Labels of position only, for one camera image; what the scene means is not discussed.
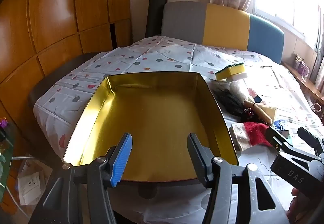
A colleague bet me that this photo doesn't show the wooden window shelf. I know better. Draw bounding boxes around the wooden window shelf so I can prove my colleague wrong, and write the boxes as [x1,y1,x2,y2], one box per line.
[281,61,324,107]

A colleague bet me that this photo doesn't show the red white sock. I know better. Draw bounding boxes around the red white sock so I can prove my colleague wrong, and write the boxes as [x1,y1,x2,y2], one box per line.
[230,121,273,151]

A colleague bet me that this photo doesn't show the purple boxes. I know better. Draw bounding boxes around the purple boxes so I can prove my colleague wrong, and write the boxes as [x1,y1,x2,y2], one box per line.
[294,54,310,77]

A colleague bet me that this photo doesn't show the gold tin box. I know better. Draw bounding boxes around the gold tin box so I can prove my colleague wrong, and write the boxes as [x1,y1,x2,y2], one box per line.
[62,71,239,184]

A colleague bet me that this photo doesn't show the yellow green scouring sponge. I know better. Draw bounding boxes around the yellow green scouring sponge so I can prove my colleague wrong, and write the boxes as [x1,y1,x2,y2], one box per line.
[215,62,245,81]

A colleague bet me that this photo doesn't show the person's right hand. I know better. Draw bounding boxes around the person's right hand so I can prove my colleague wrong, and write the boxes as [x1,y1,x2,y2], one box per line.
[285,187,308,218]

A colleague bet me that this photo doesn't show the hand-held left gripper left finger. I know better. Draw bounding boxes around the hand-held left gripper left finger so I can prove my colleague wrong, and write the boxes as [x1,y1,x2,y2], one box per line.
[29,133,133,224]

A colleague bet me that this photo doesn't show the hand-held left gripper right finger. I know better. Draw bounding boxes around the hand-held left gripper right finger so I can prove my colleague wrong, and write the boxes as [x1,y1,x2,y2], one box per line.
[187,133,290,224]

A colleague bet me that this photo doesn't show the grey yellow blue backrest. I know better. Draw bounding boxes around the grey yellow blue backrest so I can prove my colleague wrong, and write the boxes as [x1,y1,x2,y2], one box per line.
[161,1,285,64]

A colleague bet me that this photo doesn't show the papers in plastic sleeve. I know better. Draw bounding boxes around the papers in plastic sleeve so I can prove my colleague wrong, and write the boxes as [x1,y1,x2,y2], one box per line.
[16,159,45,205]

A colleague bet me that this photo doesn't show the glass side table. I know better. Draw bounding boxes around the glass side table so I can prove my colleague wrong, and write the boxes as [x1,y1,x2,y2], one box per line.
[0,117,33,196]

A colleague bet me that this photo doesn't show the white foam sponge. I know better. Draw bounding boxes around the white foam sponge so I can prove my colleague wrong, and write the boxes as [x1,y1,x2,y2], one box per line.
[226,71,248,83]

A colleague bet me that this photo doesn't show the patterned white tablecloth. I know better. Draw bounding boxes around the patterned white tablecloth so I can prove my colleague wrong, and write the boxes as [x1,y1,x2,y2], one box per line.
[33,35,324,224]

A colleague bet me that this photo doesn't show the black rolled mat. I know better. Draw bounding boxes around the black rolled mat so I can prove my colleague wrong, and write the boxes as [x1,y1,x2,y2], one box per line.
[145,0,169,38]

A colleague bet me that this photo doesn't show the blue tissue pack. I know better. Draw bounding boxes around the blue tissue pack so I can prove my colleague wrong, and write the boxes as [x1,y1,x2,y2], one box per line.
[272,120,288,134]

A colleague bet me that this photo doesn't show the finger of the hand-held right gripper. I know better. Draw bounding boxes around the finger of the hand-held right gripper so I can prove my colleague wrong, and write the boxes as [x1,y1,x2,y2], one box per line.
[297,126,324,156]
[265,126,291,154]

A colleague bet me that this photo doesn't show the black wig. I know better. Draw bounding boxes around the black wig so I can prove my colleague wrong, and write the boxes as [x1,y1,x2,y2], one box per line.
[211,87,245,116]

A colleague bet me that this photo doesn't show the wooden wardrobe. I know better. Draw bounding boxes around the wooden wardrobe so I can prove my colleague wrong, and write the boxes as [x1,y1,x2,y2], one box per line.
[0,0,132,154]

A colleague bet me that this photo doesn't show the black beaded scrunchie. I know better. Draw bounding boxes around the black beaded scrunchie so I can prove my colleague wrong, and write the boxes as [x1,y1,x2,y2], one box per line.
[240,108,262,123]

